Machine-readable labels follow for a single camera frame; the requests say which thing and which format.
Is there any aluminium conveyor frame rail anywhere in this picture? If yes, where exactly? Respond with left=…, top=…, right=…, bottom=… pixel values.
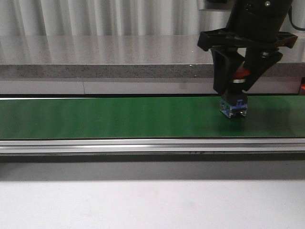
left=0, top=137, right=305, bottom=156

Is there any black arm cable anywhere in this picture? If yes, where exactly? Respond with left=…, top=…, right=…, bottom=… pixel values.
left=287, top=6, right=305, bottom=31

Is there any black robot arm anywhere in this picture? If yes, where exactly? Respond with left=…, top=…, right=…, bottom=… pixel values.
left=197, top=0, right=298, bottom=94

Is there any grey stone countertop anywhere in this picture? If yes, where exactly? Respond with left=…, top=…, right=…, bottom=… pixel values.
left=0, top=33, right=305, bottom=95

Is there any red mushroom push button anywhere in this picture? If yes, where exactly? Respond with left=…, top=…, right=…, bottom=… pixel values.
left=220, top=63, right=251, bottom=119

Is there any green conveyor belt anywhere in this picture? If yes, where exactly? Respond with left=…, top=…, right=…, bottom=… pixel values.
left=0, top=95, right=305, bottom=139

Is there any white pleated curtain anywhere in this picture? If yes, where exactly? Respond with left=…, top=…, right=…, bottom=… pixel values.
left=0, top=0, right=305, bottom=37

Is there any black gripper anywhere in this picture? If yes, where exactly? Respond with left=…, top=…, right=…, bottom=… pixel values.
left=197, top=28, right=298, bottom=95

